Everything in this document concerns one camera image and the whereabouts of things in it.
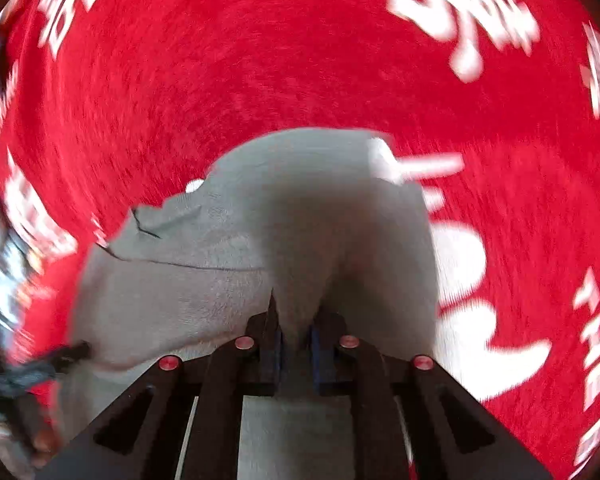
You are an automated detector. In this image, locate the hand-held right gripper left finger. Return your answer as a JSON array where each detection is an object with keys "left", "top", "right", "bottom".
[{"left": 35, "top": 287, "right": 286, "bottom": 480}]

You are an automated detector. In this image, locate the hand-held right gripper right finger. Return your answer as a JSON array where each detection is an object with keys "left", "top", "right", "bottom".
[{"left": 307, "top": 306, "right": 556, "bottom": 480}]

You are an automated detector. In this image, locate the red printed blanket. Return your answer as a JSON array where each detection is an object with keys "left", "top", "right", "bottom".
[{"left": 0, "top": 0, "right": 600, "bottom": 480}]

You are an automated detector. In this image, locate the grey small garment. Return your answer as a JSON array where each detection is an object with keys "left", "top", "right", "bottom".
[{"left": 55, "top": 127, "right": 441, "bottom": 480}]

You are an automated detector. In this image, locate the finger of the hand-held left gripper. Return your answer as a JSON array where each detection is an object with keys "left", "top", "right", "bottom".
[{"left": 44, "top": 341, "right": 92, "bottom": 368}]

